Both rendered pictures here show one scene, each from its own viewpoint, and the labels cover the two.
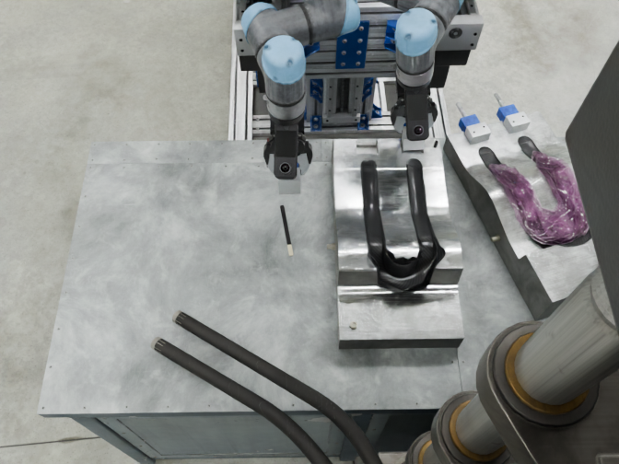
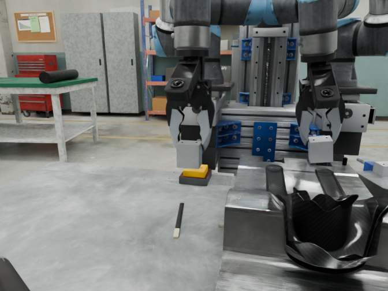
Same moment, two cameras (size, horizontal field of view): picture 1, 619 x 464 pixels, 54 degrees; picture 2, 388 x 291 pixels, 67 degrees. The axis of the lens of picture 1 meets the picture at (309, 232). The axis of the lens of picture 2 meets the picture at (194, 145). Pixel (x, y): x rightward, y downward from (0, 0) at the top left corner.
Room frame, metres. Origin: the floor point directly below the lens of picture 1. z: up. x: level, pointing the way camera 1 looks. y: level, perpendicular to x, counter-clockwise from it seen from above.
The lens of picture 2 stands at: (0.18, -0.10, 1.13)
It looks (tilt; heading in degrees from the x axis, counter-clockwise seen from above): 16 degrees down; 13
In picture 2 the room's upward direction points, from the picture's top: straight up
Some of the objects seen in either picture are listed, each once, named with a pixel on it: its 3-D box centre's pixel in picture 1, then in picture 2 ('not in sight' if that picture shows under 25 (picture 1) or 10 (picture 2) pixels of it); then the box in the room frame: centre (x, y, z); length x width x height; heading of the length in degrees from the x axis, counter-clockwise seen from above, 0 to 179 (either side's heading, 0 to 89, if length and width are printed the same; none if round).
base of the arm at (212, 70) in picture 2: not in sight; (205, 71); (1.38, 0.13, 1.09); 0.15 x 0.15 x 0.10
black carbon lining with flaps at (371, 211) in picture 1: (400, 215); (312, 185); (0.69, -0.20, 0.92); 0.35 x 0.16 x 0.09; 1
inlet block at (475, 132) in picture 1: (468, 121); (373, 167); (1.01, -0.40, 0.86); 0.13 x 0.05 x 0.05; 18
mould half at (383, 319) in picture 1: (392, 232); (305, 214); (0.68, -0.19, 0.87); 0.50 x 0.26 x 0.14; 1
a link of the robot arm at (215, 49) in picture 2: not in sight; (204, 40); (1.38, 0.14, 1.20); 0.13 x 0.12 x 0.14; 111
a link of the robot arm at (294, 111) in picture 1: (284, 99); (190, 39); (0.80, 0.05, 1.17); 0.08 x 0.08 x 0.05
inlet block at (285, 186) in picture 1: (289, 163); (193, 148); (0.82, 0.05, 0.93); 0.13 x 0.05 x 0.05; 1
